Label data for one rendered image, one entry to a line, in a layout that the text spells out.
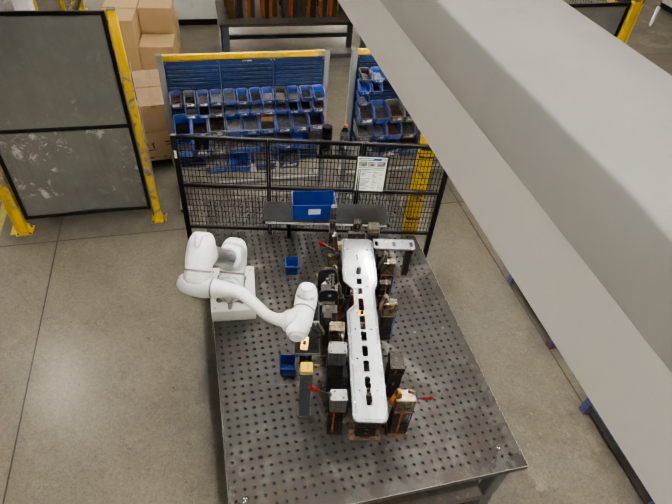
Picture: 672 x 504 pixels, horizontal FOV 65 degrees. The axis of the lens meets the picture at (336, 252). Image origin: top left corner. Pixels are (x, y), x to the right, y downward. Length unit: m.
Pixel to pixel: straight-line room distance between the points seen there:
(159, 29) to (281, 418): 5.38
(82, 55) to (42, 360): 2.30
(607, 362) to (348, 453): 2.79
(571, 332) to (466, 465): 2.85
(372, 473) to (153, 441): 1.62
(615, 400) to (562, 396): 4.20
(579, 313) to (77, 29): 4.36
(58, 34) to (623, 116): 4.38
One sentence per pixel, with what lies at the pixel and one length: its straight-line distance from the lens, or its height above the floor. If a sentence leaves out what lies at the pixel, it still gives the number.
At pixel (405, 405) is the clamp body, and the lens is 2.87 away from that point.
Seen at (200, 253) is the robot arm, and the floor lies 1.64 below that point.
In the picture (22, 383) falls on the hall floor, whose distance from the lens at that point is 4.51.
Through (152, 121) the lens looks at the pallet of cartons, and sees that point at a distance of 5.83.
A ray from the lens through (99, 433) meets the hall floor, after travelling 4.10.
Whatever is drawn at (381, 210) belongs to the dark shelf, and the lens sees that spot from 3.88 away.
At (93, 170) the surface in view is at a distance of 5.14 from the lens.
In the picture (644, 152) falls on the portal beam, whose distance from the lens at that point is 0.31.
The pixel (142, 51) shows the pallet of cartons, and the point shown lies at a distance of 7.03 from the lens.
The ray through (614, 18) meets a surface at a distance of 5.78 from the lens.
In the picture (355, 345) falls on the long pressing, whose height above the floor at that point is 1.00.
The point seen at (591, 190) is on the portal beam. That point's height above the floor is 3.32.
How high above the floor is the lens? 3.46
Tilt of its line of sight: 44 degrees down
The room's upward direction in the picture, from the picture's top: 5 degrees clockwise
